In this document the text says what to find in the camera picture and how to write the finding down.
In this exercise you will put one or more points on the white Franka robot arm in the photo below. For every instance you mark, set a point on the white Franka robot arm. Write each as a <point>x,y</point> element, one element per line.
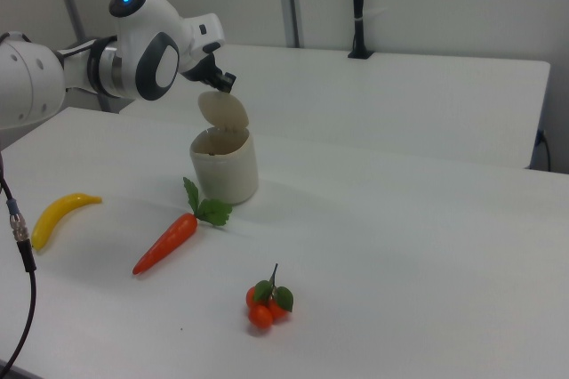
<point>146,41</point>

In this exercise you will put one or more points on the white neighbouring table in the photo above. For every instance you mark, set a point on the white neighbouring table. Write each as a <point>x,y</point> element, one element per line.
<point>400,107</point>

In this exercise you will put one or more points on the yellow toy banana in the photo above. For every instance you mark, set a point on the yellow toy banana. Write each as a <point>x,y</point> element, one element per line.
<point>53,216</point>

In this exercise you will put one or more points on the orange toy carrot with leaves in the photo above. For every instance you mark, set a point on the orange toy carrot with leaves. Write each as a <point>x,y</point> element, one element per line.
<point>169,241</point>

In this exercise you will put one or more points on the orange tangerine cluster with leaves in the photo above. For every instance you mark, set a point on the orange tangerine cluster with leaves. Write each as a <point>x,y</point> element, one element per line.
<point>260,316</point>

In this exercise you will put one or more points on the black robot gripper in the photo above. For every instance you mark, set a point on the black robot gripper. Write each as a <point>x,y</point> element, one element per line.
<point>202,70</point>

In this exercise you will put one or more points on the cream garbage bin with lid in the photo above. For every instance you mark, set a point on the cream garbage bin with lid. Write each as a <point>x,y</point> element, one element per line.
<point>226,174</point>

